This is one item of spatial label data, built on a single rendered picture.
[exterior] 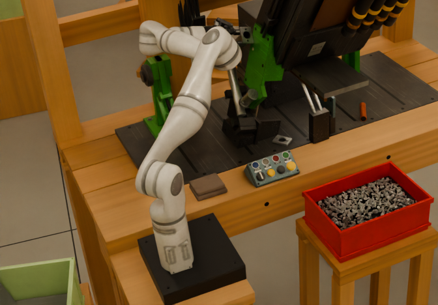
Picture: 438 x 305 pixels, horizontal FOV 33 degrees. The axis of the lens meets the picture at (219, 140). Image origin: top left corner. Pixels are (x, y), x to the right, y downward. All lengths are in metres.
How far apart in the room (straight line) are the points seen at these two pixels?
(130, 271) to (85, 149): 0.62
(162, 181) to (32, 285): 0.51
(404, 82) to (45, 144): 2.25
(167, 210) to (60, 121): 0.85
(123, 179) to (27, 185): 1.66
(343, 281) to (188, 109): 0.68
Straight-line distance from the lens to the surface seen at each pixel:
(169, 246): 1.95
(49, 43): 2.47
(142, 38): 2.26
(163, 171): 1.81
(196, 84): 1.93
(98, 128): 2.68
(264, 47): 2.33
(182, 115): 1.89
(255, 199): 2.27
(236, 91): 2.45
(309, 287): 2.44
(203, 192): 2.22
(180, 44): 2.14
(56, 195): 3.89
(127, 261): 2.15
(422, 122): 2.57
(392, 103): 2.66
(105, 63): 5.03
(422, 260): 2.33
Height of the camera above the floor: 2.30
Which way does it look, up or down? 34 degrees down
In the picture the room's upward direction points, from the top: 5 degrees counter-clockwise
